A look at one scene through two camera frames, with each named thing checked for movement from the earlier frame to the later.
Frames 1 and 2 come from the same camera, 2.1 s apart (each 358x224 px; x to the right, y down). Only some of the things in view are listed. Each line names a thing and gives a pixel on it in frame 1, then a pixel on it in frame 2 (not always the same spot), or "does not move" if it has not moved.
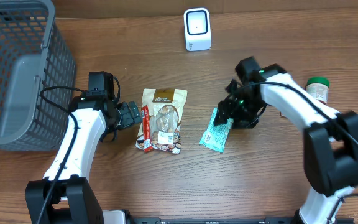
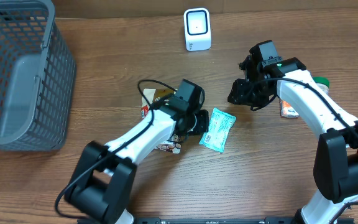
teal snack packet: [215, 135] does not move
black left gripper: [128, 114] to [202, 122]
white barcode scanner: [197, 28] does not move
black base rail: [267, 220] does not move
